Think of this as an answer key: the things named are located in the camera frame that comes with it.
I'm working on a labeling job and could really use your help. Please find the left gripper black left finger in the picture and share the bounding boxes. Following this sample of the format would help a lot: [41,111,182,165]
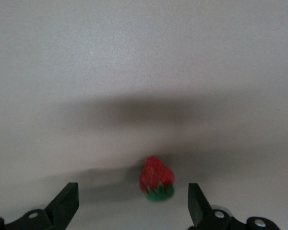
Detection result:
[0,182,79,230]

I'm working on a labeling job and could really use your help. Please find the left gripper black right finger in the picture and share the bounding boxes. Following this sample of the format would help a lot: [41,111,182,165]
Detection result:
[187,183,279,230]

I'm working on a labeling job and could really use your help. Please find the red strawberry green leaves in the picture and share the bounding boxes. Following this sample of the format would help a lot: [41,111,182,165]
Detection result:
[138,156,176,204]

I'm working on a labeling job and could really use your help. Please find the brown paper table cover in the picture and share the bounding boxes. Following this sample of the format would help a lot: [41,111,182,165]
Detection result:
[0,0,288,230]

